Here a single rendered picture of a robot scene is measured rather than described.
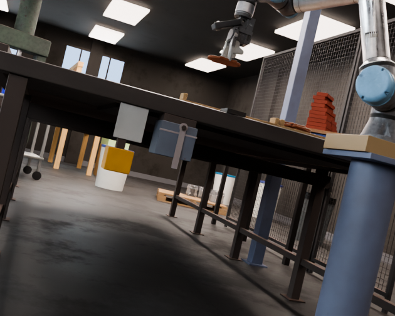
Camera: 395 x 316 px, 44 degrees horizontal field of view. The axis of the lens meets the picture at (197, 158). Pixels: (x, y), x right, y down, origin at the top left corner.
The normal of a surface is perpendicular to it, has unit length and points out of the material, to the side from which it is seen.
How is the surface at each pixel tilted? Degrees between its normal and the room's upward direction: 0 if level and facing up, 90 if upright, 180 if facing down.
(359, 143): 90
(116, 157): 90
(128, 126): 90
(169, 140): 90
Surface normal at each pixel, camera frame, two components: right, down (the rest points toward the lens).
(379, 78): -0.61, -0.04
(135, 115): 0.31, 0.07
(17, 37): 0.57, 0.13
